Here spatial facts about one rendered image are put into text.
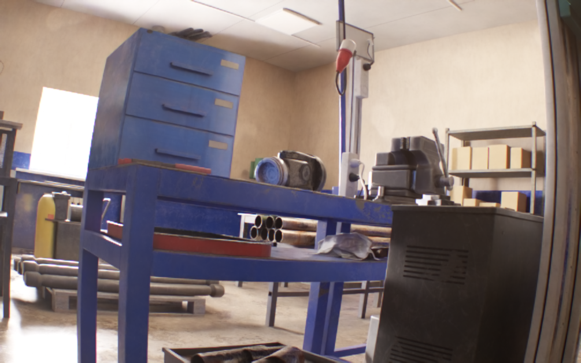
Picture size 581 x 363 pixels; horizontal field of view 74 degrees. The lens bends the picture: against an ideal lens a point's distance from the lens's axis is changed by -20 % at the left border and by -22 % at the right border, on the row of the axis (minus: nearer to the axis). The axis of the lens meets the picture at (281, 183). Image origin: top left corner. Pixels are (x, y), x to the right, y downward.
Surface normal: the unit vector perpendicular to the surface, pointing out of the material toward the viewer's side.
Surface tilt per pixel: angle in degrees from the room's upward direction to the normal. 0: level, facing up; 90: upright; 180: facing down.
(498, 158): 90
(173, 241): 90
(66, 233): 90
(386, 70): 90
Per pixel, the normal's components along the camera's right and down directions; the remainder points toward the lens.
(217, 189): 0.61, 0.00
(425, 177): -0.79, -0.13
